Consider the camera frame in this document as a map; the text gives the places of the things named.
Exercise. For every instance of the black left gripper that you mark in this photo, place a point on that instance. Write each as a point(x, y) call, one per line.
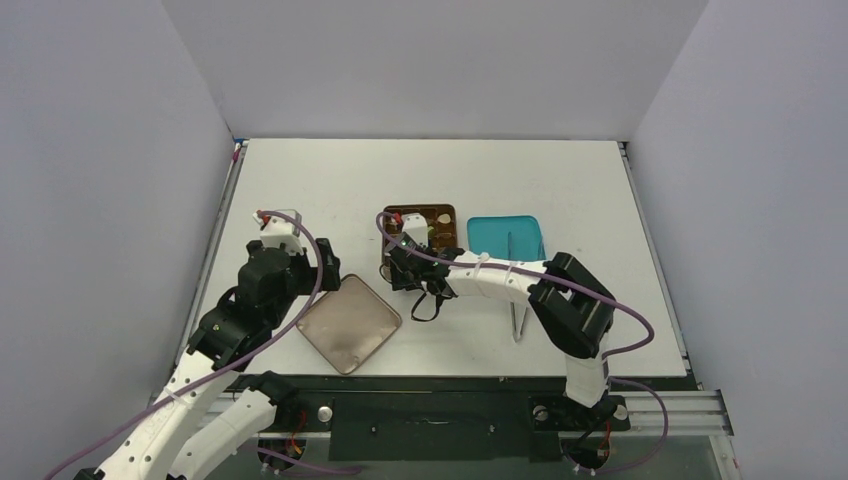
point(311, 273)

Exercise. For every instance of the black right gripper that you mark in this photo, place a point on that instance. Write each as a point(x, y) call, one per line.
point(404, 266)

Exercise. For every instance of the gold tin lid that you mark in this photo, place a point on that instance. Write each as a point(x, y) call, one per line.
point(347, 326)

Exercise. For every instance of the gold cookie tin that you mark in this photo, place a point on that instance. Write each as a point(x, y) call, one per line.
point(440, 235)

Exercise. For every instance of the metal tongs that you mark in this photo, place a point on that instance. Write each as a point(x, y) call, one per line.
point(519, 314)

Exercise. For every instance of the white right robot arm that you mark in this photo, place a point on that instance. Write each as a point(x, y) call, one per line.
point(573, 308)

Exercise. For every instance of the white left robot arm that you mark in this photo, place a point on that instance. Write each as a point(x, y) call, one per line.
point(166, 442)

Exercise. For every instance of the teal plastic tray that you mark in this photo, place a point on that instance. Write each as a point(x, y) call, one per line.
point(517, 237)

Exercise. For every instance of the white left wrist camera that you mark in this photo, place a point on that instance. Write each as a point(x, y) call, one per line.
point(276, 232)

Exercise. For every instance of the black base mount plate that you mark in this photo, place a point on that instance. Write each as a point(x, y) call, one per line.
point(449, 418)

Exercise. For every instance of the aluminium rail frame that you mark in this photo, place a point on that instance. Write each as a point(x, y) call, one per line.
point(690, 413)

